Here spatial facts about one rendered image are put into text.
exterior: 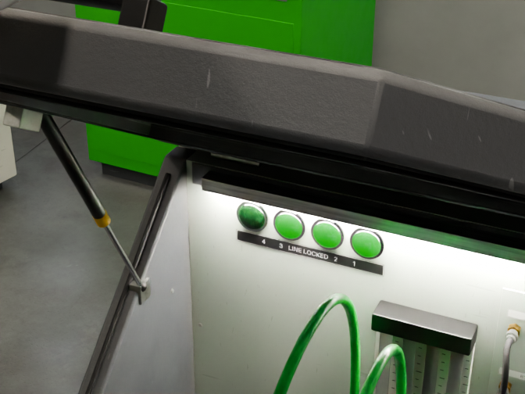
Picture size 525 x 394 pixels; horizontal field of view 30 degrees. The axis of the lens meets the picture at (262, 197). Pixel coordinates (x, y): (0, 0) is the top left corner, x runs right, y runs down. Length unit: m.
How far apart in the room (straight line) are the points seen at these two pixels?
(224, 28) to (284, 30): 0.26
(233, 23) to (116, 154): 0.93
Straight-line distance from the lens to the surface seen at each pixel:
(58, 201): 4.40
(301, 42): 3.76
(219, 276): 1.55
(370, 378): 1.17
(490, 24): 5.09
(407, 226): 1.33
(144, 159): 4.35
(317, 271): 1.46
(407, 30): 5.18
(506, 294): 1.38
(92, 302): 3.72
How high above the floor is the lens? 2.11
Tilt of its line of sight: 29 degrees down
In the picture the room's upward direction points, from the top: straight up
